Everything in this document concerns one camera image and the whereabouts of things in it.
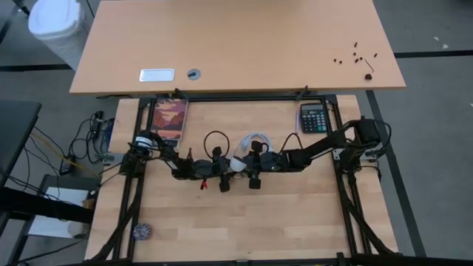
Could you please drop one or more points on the black allen key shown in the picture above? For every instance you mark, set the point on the black allen key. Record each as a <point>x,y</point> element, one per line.
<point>369,64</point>

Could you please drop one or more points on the grey metal stand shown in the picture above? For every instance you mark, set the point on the grey metal stand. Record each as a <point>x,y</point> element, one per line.
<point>68,180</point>

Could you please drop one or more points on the black aluminium frame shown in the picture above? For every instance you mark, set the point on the black aluminium frame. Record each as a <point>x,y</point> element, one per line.
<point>236,99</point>

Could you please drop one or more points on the landscape picture book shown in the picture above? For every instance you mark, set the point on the landscape picture book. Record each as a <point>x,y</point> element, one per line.
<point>170,116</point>

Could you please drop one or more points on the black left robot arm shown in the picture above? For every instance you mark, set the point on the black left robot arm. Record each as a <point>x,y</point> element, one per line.
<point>166,153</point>

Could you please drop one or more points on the black calculator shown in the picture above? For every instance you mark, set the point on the black calculator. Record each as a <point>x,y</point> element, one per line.
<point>313,118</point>

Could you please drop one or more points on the black side table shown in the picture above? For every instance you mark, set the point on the black side table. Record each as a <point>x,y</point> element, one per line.
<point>15,129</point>

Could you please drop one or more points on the silver rectangular desk plate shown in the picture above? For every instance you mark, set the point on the silver rectangular desk plate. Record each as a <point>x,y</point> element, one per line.
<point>156,75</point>

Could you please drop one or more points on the tan wooden desk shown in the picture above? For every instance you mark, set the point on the tan wooden desk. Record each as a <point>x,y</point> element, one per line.
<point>240,44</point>

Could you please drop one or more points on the black clamp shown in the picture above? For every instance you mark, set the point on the black clamp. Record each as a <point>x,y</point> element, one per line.
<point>302,93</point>
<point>181,94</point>

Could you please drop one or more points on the purple pen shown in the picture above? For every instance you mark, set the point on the purple pen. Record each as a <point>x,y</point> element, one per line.
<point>297,122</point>

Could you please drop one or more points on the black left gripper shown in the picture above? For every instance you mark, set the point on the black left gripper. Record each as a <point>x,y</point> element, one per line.
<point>207,170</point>

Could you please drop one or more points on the dark round knob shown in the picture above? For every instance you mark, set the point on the dark round knob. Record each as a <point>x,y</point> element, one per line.
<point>368,77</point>

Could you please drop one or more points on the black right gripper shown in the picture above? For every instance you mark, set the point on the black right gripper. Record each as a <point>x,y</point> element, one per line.
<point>273,162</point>

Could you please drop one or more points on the black power strip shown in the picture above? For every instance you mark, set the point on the black power strip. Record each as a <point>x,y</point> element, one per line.
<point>98,123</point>

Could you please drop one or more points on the white trash bin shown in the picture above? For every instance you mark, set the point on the white trash bin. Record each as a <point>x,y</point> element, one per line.
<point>55,22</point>

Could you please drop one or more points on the white lightbulb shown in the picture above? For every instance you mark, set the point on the white lightbulb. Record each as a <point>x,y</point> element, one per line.
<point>238,164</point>

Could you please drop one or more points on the black beam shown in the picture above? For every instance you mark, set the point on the black beam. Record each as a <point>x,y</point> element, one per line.
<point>37,205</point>

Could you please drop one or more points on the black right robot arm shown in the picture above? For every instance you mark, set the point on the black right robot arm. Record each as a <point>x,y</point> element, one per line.
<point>318,146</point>

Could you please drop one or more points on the white paper sheet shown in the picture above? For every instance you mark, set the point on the white paper sheet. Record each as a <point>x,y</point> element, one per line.
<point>51,229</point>

